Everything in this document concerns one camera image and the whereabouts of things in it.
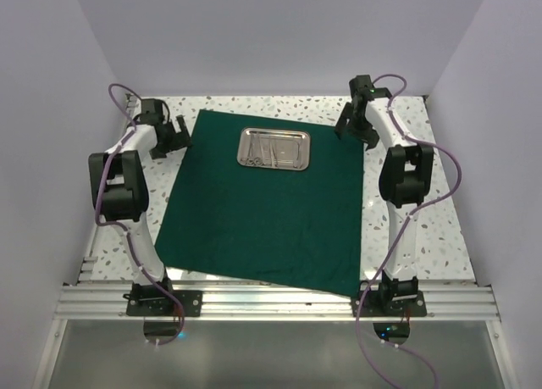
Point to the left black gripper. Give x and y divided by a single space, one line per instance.
179 139

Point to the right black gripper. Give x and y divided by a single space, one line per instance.
369 136

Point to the green surgical cloth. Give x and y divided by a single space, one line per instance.
291 228

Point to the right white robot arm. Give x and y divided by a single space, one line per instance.
404 183

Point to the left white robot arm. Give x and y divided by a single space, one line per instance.
119 191

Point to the steel tweezers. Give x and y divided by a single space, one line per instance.
296 161

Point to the steel instrument tray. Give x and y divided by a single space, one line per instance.
285 147

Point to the steel forceps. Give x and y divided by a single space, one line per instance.
272 154

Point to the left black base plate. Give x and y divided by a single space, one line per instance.
157 305

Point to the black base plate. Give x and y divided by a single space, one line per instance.
157 305
375 306

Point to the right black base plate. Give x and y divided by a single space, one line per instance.
375 306

